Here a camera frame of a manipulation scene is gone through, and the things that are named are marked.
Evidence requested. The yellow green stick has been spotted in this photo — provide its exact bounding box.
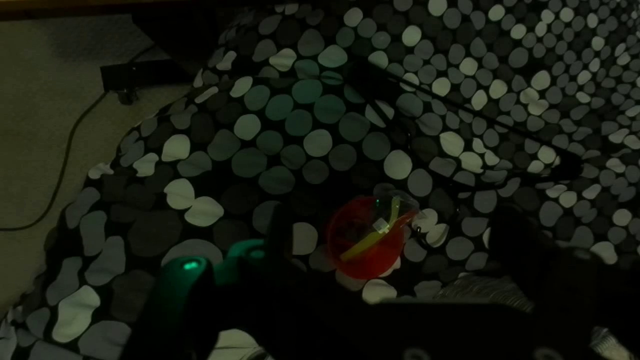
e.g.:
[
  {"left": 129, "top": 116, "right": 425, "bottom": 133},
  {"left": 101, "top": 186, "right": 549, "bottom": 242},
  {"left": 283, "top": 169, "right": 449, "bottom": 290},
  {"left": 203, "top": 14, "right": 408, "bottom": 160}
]
[{"left": 338, "top": 196, "right": 404, "bottom": 264}]

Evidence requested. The black power strip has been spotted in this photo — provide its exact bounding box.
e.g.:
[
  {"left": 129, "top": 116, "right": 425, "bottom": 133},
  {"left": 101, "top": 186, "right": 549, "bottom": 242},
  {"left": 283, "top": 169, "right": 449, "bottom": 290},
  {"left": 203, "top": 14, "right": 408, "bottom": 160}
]
[{"left": 98, "top": 58, "right": 201, "bottom": 105}]

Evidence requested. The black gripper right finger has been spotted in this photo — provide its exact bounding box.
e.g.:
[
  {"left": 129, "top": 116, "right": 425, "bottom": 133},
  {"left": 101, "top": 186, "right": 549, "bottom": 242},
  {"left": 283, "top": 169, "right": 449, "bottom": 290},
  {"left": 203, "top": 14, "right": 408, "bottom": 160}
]
[{"left": 488, "top": 204, "right": 572, "bottom": 309}]

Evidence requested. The black pebble pattern bedspread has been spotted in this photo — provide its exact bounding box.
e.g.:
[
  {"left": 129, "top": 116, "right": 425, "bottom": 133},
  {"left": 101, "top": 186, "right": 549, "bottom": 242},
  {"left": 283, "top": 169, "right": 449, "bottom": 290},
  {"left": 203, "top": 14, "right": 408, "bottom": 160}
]
[{"left": 0, "top": 0, "right": 640, "bottom": 360}]

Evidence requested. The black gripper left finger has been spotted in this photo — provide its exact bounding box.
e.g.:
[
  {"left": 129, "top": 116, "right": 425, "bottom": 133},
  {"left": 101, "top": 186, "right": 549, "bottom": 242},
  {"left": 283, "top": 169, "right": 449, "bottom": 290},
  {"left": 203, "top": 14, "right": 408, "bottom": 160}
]
[{"left": 263, "top": 201, "right": 298, "bottom": 270}]

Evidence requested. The thin black cable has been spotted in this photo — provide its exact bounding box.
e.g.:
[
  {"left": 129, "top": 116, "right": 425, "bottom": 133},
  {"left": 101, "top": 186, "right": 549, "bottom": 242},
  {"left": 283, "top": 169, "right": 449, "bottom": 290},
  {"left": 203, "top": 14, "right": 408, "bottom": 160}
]
[{"left": 0, "top": 85, "right": 114, "bottom": 233}]

